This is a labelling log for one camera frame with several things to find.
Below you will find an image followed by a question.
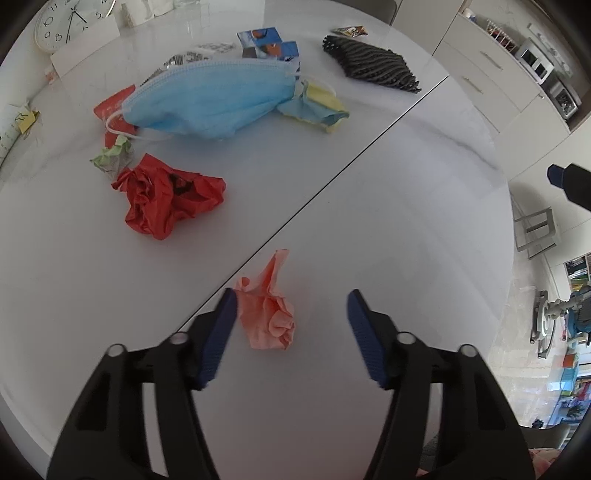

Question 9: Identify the white wall clock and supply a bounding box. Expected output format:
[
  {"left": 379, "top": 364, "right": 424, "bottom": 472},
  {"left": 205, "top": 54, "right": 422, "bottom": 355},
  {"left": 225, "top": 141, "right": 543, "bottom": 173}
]
[{"left": 34, "top": 0, "right": 118, "bottom": 52}]

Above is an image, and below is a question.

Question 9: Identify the green crumpled paper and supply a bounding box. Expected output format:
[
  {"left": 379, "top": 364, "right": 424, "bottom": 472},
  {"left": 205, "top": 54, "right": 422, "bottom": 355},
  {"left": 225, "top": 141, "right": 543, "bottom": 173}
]
[{"left": 90, "top": 135, "right": 136, "bottom": 182}]

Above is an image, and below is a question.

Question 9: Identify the white printed packet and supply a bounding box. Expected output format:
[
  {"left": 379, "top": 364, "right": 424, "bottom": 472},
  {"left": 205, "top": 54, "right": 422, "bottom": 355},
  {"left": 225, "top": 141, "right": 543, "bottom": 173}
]
[{"left": 0, "top": 105, "right": 26, "bottom": 163}]

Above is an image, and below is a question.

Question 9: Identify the small silver toy appliance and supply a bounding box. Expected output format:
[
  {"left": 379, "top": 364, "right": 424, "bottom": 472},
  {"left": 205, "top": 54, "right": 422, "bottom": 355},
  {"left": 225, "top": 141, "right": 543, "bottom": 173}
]
[{"left": 549, "top": 78, "right": 581, "bottom": 121}]

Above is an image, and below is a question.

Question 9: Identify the blue and yellow crumpled wrapper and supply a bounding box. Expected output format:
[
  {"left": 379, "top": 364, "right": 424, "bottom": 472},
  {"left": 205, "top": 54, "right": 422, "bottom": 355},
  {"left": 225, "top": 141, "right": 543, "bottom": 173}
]
[{"left": 277, "top": 78, "right": 351, "bottom": 134}]

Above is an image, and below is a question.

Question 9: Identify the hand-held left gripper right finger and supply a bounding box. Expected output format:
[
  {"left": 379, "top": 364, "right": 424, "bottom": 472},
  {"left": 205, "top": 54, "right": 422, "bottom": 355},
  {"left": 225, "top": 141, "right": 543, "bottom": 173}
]
[{"left": 346, "top": 289, "right": 536, "bottom": 480}]

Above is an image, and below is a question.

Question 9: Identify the yellow crumpled note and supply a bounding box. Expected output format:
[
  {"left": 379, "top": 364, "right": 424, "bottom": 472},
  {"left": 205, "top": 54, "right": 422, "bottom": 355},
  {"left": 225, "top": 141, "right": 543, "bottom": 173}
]
[{"left": 14, "top": 104, "right": 41, "bottom": 137}]

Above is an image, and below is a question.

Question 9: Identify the small silver toy oven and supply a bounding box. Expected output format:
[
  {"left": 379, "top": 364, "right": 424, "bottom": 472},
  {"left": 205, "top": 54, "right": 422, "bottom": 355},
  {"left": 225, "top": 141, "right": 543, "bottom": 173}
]
[{"left": 515, "top": 37, "right": 555, "bottom": 84}]

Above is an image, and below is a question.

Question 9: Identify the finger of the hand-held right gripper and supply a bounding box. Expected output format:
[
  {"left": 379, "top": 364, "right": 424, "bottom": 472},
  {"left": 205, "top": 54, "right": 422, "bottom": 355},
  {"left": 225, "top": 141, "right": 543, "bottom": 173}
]
[{"left": 547, "top": 161, "right": 591, "bottom": 208}]

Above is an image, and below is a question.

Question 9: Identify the crumpled red paper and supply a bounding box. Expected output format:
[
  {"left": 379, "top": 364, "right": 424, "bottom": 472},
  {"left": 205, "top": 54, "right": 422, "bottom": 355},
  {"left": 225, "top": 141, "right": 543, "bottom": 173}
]
[{"left": 112, "top": 154, "right": 227, "bottom": 241}]

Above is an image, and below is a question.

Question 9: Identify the wire rack with bottles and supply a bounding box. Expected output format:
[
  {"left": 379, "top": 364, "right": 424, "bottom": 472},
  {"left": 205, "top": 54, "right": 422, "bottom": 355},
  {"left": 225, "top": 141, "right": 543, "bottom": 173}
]
[{"left": 485, "top": 21, "right": 519, "bottom": 52}]

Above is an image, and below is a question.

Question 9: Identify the red flat packet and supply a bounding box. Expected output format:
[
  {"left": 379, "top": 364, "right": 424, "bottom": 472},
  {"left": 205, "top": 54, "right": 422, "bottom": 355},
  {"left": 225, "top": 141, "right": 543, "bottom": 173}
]
[{"left": 93, "top": 84, "right": 139, "bottom": 148}]

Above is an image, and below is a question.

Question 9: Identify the person's pink clothing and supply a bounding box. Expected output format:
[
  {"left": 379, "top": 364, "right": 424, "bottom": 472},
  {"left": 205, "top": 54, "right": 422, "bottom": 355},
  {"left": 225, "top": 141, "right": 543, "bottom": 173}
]
[{"left": 529, "top": 447, "right": 563, "bottom": 480}]

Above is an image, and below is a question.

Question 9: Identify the silver blister pack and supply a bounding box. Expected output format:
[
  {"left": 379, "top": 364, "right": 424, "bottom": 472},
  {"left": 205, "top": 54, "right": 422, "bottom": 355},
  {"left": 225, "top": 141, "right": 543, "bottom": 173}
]
[
  {"left": 187, "top": 41, "right": 236, "bottom": 54},
  {"left": 157, "top": 51, "right": 218, "bottom": 75}
]

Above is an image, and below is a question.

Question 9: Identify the pink tissue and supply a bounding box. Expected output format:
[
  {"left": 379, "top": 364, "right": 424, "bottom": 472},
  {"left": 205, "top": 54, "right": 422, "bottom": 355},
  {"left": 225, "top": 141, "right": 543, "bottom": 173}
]
[{"left": 233, "top": 249, "right": 296, "bottom": 350}]

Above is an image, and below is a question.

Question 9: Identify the blue printed carton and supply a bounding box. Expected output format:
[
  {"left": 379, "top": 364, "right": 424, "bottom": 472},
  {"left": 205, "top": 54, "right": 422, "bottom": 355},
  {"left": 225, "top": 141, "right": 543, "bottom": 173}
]
[
  {"left": 237, "top": 28, "right": 283, "bottom": 58},
  {"left": 256, "top": 41, "right": 300, "bottom": 75}
]

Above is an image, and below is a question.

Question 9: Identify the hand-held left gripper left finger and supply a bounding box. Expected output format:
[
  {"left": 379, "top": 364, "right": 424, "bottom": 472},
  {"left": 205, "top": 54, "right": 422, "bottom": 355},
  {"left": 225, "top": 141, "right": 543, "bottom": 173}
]
[{"left": 46, "top": 287, "right": 239, "bottom": 480}]

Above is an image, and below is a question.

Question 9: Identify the blue face mask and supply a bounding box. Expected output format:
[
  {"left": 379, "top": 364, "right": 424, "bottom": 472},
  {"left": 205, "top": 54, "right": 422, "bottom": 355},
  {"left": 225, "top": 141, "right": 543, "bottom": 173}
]
[{"left": 105, "top": 59, "right": 301, "bottom": 141}]

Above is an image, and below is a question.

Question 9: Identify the blue toy scooter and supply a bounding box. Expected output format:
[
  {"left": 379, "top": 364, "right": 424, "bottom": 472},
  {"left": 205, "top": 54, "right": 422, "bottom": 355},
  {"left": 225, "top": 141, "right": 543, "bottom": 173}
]
[{"left": 531, "top": 285, "right": 591, "bottom": 358}]

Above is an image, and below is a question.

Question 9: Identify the white drawer cabinet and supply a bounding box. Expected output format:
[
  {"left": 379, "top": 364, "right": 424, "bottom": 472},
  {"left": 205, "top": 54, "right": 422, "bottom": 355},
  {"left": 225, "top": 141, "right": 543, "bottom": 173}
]
[{"left": 431, "top": 9, "right": 573, "bottom": 176}]

